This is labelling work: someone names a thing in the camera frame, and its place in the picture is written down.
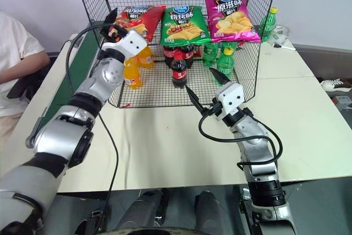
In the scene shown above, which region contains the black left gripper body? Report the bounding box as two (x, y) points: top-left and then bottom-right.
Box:
(99, 23), (128, 44)

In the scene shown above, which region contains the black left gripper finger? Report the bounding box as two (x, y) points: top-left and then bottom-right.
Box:
(103, 8), (119, 25)

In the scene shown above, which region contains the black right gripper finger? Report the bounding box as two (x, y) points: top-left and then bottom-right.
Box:
(209, 67), (231, 86)
(185, 84), (206, 112)

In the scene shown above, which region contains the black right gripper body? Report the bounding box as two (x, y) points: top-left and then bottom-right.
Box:
(200, 99), (224, 119)

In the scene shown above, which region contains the red chips bag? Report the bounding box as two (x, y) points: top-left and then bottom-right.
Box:
(108, 4), (168, 43)

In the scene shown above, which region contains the green conveyor belt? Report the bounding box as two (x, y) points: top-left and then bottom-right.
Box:
(25, 30), (103, 148)

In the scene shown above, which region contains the green soda bottle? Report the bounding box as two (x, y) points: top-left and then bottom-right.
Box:
(258, 7), (279, 43)
(202, 41), (221, 67)
(216, 47), (236, 76)

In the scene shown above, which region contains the cola bottle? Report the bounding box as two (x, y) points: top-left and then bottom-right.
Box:
(163, 44), (182, 69)
(170, 52), (189, 90)
(180, 43), (196, 69)

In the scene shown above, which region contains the orange soda bottle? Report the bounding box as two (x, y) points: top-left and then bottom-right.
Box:
(135, 46), (156, 70)
(123, 58), (143, 90)

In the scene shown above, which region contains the purple chips bag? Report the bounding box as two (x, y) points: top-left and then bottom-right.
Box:
(203, 0), (261, 43)

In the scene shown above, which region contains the green chips bag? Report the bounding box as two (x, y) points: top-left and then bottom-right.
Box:
(159, 6), (212, 46)

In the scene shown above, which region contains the white marker pen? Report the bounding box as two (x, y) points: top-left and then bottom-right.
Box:
(274, 43), (297, 52)

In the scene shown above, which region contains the white plastic cup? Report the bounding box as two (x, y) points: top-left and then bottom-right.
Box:
(270, 24), (292, 49)

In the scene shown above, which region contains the black chair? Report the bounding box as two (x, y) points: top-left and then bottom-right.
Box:
(6, 65), (53, 104)

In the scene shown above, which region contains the person in white shirt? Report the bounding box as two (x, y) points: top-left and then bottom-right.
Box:
(0, 10), (52, 143)

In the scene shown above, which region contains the dark rounded robot leg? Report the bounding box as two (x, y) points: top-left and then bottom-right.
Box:
(115, 188), (171, 231)
(194, 190), (235, 231)

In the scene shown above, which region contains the white sneaker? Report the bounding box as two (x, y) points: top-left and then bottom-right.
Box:
(320, 78), (352, 93)

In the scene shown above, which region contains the grey box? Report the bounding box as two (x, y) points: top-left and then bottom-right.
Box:
(331, 95), (352, 112)

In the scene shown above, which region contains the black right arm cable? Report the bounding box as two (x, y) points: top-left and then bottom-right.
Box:
(198, 112), (284, 170)

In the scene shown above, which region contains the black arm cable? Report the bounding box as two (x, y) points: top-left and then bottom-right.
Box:
(65, 23), (119, 219)
(198, 112), (284, 170)

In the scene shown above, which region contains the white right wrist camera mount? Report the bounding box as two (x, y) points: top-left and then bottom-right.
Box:
(214, 81), (245, 117)

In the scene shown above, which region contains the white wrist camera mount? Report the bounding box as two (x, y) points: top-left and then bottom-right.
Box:
(214, 81), (245, 117)
(103, 29), (149, 61)

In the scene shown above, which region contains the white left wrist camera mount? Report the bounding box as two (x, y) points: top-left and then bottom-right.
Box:
(103, 29), (149, 61)

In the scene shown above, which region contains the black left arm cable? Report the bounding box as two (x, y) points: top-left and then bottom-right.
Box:
(65, 23), (119, 219)

